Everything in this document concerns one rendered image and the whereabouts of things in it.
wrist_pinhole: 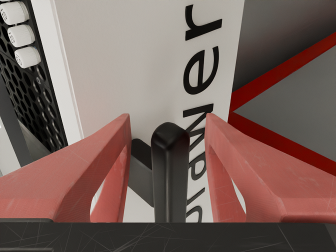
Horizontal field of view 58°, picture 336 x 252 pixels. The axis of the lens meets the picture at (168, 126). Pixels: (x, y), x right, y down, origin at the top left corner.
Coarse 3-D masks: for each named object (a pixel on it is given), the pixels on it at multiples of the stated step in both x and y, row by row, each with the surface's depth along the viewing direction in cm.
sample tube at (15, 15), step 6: (0, 6) 18; (6, 6) 18; (12, 6) 18; (18, 6) 18; (24, 6) 19; (0, 12) 19; (6, 12) 18; (12, 12) 18; (18, 12) 18; (24, 12) 19; (6, 18) 18; (12, 18) 18; (18, 18) 19; (24, 18) 19
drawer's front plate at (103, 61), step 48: (48, 0) 10; (96, 0) 11; (144, 0) 12; (192, 0) 14; (240, 0) 16; (48, 48) 11; (96, 48) 11; (144, 48) 13; (192, 48) 15; (96, 96) 12; (144, 96) 14; (192, 96) 17; (96, 192) 15; (192, 192) 23
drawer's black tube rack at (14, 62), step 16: (0, 16) 24; (0, 32) 26; (0, 48) 27; (16, 48) 23; (0, 64) 29; (16, 64) 25; (16, 80) 28; (32, 80) 24; (16, 96) 30; (32, 96) 26; (16, 112) 33; (32, 112) 29; (32, 128) 32; (48, 128) 27; (48, 144) 30
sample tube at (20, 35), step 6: (24, 24) 19; (12, 30) 19; (18, 30) 19; (24, 30) 19; (30, 30) 19; (12, 36) 19; (18, 36) 19; (24, 36) 19; (30, 36) 19; (12, 42) 19; (18, 42) 19; (24, 42) 19; (30, 42) 20
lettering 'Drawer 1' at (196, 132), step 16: (192, 32) 15; (192, 64) 16; (208, 80) 17; (192, 112) 18; (208, 112) 19; (192, 128) 19; (192, 144) 19; (192, 160) 20; (192, 176) 21; (192, 208) 24
